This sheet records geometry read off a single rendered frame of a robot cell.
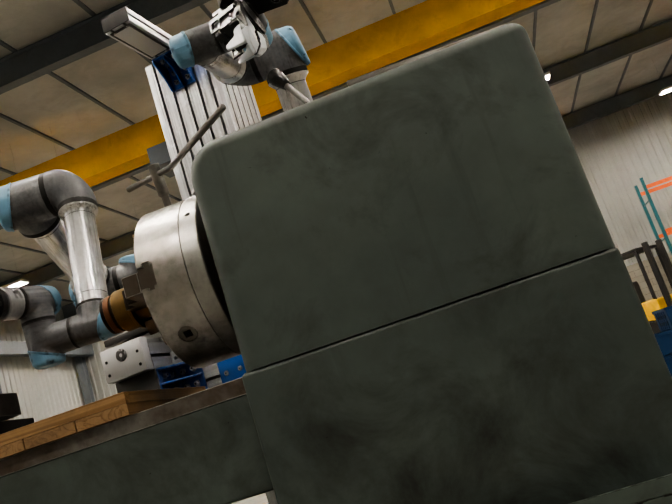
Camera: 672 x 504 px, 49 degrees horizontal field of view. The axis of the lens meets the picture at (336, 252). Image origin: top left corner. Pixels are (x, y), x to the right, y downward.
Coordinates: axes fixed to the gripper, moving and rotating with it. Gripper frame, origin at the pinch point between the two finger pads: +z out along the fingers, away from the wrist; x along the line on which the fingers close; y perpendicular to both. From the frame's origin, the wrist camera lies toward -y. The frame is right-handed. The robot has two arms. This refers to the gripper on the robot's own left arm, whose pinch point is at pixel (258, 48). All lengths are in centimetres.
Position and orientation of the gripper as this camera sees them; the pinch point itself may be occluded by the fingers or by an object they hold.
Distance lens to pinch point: 139.5
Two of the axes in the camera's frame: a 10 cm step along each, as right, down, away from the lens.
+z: 2.0, 6.9, -7.0
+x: -5.3, -5.2, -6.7
